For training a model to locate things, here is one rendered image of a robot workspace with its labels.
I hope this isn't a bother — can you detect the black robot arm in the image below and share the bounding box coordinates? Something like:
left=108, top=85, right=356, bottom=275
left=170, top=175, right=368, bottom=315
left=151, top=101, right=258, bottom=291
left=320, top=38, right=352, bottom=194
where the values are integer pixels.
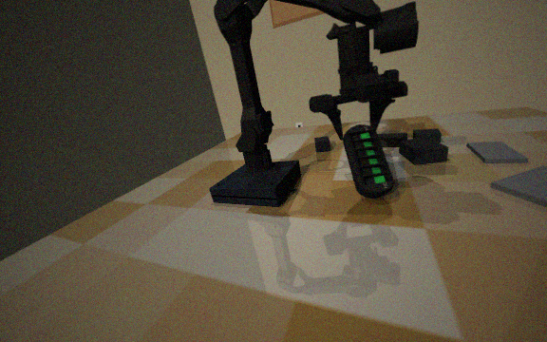
left=214, top=0, right=419, bottom=173

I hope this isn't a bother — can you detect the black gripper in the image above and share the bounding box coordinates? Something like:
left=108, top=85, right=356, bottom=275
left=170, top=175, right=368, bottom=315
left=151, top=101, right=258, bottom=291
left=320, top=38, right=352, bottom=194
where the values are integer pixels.
left=309, top=57, right=408, bottom=141

